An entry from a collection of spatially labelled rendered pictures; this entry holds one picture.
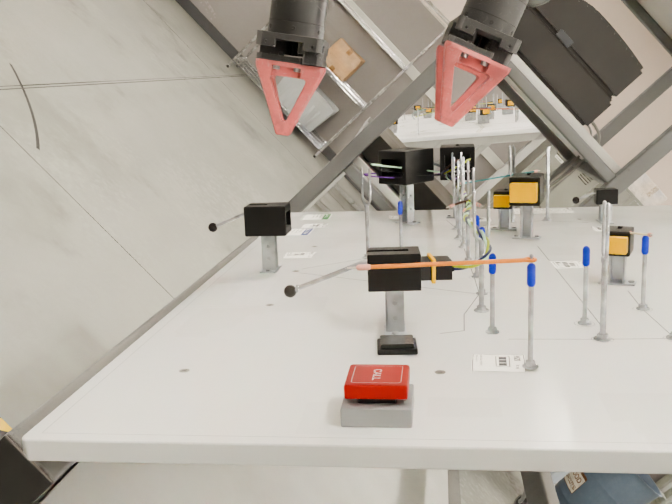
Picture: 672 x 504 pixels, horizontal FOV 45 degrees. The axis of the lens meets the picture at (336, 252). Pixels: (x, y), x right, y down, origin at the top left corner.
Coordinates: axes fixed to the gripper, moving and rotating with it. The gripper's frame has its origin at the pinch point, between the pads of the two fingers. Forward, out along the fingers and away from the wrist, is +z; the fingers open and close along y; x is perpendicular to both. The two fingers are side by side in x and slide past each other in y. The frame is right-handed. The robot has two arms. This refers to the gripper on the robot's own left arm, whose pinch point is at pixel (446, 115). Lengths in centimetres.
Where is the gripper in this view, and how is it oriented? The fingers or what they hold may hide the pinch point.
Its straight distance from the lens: 84.7
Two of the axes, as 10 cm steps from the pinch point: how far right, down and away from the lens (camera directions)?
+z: -3.9, 9.0, 2.0
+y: 0.3, -2.0, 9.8
